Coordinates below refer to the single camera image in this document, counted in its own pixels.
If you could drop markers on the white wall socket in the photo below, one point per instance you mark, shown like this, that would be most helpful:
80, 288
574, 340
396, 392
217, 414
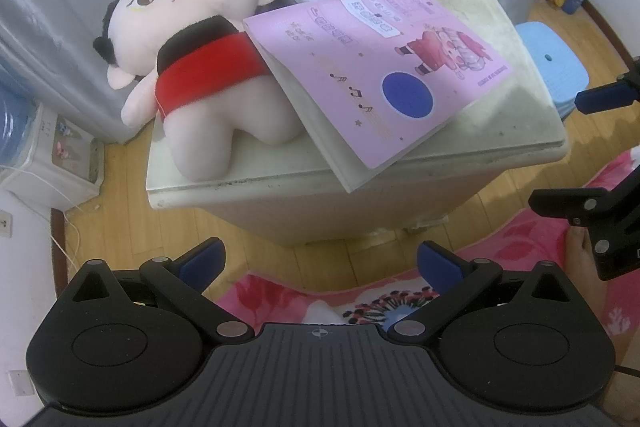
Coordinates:
5, 223
20, 382

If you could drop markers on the light blue plastic stool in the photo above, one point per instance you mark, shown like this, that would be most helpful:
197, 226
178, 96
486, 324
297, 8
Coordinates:
550, 57

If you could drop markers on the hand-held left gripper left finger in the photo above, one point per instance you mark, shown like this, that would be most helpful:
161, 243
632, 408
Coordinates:
205, 257

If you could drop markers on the pink floral blanket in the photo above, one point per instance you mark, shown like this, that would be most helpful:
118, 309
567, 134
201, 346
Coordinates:
525, 247

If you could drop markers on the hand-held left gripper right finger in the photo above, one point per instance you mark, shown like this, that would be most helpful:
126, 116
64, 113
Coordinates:
440, 264

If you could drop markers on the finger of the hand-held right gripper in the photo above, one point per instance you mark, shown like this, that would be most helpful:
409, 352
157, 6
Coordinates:
560, 201
600, 99

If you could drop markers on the person's right hand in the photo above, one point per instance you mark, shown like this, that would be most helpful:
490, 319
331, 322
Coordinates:
580, 254

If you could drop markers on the white desk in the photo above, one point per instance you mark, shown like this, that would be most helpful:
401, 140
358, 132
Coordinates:
515, 117

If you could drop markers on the white water dispenser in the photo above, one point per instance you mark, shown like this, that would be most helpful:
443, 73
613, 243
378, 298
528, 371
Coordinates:
55, 157

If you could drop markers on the blue water jug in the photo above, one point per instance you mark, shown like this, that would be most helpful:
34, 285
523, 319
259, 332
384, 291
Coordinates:
12, 117

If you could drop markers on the pink picture book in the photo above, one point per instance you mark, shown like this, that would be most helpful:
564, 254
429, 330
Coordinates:
350, 72

